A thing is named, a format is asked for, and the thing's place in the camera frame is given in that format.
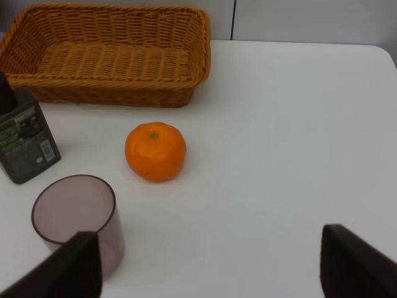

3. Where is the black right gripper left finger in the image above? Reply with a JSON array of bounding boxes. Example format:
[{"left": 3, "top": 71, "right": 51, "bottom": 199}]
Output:
[{"left": 1, "top": 232, "right": 102, "bottom": 297}]

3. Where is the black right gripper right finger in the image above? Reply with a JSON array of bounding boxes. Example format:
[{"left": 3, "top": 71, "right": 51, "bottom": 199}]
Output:
[{"left": 320, "top": 224, "right": 396, "bottom": 297}]

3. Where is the translucent purple plastic cup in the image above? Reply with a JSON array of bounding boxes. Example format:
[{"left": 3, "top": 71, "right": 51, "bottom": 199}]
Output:
[{"left": 31, "top": 174, "right": 125, "bottom": 277}]

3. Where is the dark grey square bottle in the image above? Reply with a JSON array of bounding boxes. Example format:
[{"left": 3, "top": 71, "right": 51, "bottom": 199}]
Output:
[{"left": 1, "top": 73, "right": 61, "bottom": 184}]

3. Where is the orange mandarin fruit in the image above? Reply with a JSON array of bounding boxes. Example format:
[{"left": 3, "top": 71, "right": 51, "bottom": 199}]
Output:
[{"left": 125, "top": 122, "right": 187, "bottom": 183}]

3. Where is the orange wicker basket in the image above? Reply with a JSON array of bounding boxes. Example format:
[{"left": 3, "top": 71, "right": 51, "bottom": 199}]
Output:
[{"left": 1, "top": 3, "right": 211, "bottom": 108}]

